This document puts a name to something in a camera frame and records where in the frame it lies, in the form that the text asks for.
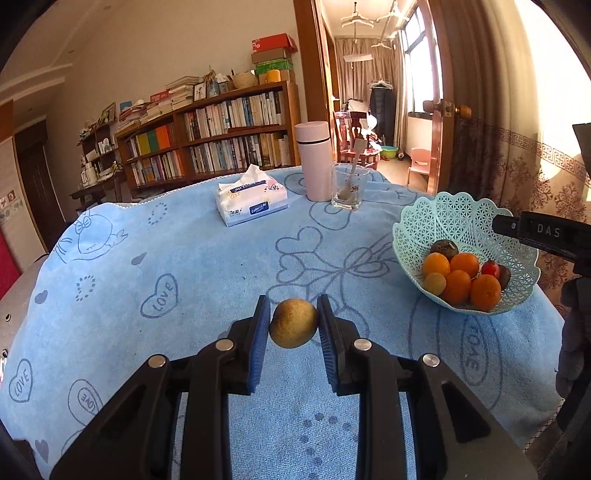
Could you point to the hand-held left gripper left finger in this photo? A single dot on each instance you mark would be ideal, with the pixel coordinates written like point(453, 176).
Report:
point(257, 346)

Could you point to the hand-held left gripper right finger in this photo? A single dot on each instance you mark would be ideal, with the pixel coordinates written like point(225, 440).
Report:
point(328, 346)

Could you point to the yellow-brown round fruit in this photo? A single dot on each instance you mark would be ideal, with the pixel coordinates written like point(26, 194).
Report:
point(293, 323)

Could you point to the dark purple passion fruit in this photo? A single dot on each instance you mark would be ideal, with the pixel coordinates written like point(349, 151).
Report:
point(504, 277)
point(442, 248)

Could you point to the red cherry tomato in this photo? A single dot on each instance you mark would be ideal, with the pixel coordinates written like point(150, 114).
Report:
point(490, 268)

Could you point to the large orange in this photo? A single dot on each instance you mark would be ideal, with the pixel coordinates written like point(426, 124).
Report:
point(485, 291)

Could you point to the teal plastic lattice basket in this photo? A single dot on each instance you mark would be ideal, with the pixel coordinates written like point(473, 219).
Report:
point(443, 217)

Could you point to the small yellow-brown fruit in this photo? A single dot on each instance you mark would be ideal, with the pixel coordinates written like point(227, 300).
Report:
point(434, 283)

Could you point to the person's right hand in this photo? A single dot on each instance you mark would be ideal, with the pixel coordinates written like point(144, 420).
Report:
point(575, 332)

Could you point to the blue printed towel blanket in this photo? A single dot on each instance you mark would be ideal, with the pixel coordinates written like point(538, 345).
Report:
point(161, 258)

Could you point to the white tissue pack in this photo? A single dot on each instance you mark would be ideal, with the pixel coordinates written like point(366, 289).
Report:
point(251, 205)

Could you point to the small pink chair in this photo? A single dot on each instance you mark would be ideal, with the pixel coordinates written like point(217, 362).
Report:
point(419, 161)

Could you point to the round brass door knob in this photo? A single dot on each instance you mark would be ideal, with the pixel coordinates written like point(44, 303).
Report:
point(463, 111)

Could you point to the green plastic basin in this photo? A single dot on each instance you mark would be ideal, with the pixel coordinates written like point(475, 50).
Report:
point(389, 152)

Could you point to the pink thermos bottle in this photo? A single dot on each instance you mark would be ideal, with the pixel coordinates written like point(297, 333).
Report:
point(315, 161)

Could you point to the wooden room door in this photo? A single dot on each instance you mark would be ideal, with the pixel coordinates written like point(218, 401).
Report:
point(438, 69)

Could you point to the black hanging coat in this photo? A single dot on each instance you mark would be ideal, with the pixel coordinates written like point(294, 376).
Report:
point(382, 115)

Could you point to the metal spoon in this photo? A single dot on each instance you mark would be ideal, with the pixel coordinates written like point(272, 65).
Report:
point(360, 147)

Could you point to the red wooden chair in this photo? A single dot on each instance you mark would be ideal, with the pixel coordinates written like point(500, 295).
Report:
point(355, 138)

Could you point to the wooden bookshelf with books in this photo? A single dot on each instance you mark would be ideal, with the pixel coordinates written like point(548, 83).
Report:
point(221, 138)

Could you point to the dark wooden desk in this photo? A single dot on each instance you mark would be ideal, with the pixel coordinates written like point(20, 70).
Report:
point(97, 189)

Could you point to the small wooden shelf unit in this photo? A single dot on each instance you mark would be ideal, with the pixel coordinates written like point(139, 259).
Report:
point(99, 152)

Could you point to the stack of books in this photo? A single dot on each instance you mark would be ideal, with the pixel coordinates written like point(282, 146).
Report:
point(157, 104)

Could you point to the woven storage basket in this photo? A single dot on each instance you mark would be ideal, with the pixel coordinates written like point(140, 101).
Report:
point(244, 81)

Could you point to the yellow mug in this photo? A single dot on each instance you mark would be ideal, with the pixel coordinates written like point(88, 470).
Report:
point(273, 76)

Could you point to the dark wooden door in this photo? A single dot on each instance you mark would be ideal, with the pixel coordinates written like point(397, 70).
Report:
point(39, 184)

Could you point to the ceiling clothes hanger rack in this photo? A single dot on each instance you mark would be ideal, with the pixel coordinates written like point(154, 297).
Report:
point(369, 23)

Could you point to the green cardboard box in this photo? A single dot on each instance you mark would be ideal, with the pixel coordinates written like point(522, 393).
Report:
point(274, 66)

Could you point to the brown cardboard box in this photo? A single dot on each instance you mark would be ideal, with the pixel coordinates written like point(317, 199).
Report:
point(271, 56)

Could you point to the red cardboard box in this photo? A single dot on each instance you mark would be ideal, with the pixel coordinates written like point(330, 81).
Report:
point(272, 42)

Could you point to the small picture frame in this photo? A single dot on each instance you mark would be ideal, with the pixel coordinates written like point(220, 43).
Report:
point(199, 92)

